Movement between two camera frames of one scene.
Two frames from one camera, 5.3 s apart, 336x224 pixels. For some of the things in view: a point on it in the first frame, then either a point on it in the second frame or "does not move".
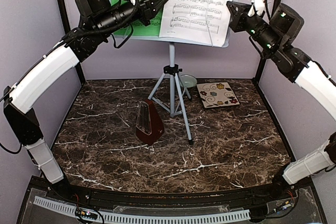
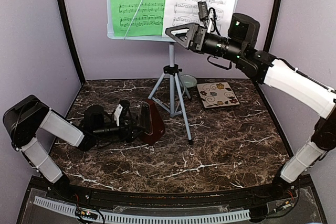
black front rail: [273, 192] does not move
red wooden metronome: [149, 127] does not move
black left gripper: [149, 9] -> [128, 137]
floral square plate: [216, 94] does not move
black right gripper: [237, 24] -> [196, 33]
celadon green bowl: [187, 80] does not move
